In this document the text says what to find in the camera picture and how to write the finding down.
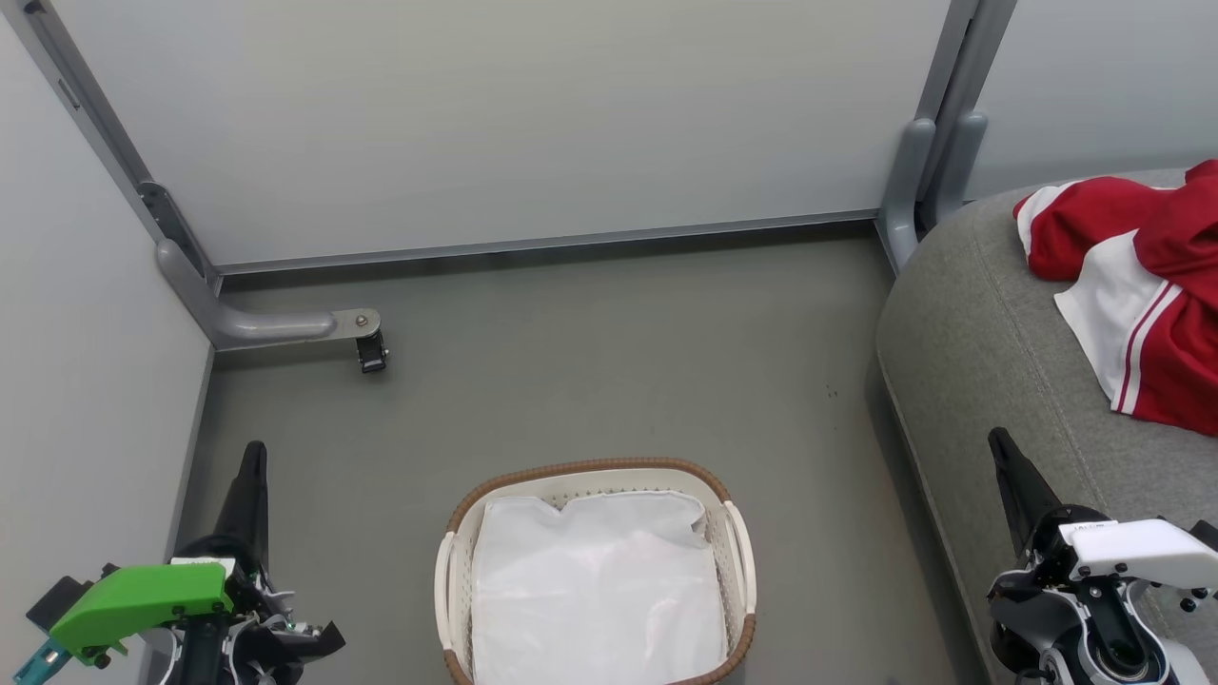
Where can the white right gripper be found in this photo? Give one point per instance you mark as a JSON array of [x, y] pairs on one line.
[[1132, 552]]

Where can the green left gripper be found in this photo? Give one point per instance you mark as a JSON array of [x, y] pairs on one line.
[[143, 595]]

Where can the red and white garment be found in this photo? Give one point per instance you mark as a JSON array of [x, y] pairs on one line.
[[1170, 314]]

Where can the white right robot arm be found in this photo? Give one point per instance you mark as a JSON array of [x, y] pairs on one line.
[[1094, 637]]

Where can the cream basket with brown rim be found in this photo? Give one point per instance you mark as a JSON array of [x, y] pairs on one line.
[[457, 571]]

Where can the grey fabric sofa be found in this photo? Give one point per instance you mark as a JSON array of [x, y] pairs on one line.
[[980, 362]]

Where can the grey partition foot with plate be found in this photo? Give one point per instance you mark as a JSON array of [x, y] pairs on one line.
[[257, 328]]

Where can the black caster wheel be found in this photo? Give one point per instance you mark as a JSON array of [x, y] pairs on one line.
[[372, 354]]

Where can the grey curved partition foot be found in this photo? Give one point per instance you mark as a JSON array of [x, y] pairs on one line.
[[961, 152], [904, 190]]

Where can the white liner cloth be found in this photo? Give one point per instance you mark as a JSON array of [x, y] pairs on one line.
[[599, 590]]

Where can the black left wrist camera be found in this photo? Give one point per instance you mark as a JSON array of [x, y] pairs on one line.
[[57, 599]]

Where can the grey metal partition rail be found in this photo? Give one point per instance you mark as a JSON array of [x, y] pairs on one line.
[[542, 243]]

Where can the grey metal partition post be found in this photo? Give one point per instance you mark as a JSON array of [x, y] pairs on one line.
[[971, 57], [95, 124]]

